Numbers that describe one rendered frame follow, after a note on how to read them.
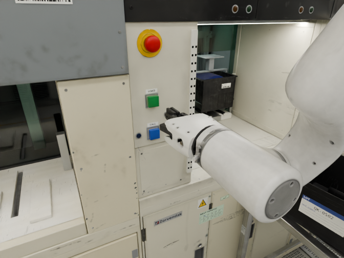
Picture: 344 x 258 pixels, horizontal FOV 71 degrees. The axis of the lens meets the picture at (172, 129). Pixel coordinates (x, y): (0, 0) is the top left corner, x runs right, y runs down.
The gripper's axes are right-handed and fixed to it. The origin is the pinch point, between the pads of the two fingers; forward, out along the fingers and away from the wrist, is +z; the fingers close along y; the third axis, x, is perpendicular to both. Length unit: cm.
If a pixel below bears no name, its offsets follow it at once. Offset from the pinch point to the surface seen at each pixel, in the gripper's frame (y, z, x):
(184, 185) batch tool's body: 10.9, 12.8, -33.2
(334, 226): 45, -21, -36
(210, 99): 50, 54, -19
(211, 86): 49, 54, -12
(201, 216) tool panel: 19, 12, -51
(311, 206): 43, -14, -34
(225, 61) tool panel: 81, 83, -6
